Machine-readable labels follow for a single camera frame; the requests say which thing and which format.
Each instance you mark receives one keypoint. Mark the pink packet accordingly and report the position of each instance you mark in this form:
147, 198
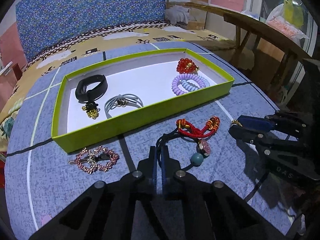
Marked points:
285, 28

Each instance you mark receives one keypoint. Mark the blue floral headboard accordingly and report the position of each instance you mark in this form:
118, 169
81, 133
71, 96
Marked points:
87, 10

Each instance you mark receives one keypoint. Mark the pink bedside cabinet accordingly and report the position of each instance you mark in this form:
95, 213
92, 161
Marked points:
7, 80

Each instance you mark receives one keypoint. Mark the wooden bench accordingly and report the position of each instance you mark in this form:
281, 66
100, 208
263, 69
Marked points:
275, 35

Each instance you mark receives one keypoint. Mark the small gold charm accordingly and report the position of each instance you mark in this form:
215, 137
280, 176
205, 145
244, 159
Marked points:
235, 123

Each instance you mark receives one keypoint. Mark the yellow plastic bag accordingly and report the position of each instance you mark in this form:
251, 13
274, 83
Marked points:
293, 12

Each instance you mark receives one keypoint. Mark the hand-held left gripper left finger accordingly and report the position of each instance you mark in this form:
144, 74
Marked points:
154, 170

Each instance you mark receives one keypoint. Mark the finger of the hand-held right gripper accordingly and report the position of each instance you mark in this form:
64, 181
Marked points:
252, 123
245, 133

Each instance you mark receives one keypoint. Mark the black wristband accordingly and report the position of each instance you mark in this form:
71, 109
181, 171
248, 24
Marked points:
82, 93

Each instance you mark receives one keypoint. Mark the gold bead hair clip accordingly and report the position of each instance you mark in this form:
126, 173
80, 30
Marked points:
91, 112

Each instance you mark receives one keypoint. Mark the small blue packet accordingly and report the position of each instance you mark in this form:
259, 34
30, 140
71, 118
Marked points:
250, 13

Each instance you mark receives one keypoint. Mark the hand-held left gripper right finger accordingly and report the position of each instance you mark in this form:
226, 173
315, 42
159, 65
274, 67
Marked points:
163, 170

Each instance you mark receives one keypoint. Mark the pink crystal hair clip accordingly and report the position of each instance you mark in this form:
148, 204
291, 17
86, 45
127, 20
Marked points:
86, 155

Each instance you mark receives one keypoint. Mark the white plastic bag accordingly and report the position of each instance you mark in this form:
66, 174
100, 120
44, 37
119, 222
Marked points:
275, 13

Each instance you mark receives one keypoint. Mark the green cardboard box tray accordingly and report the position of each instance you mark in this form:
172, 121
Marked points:
125, 127

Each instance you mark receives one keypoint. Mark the quilt packaging box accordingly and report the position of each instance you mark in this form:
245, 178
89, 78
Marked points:
180, 12

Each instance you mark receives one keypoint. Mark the yellow printed bed sheet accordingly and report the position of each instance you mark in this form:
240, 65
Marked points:
82, 45

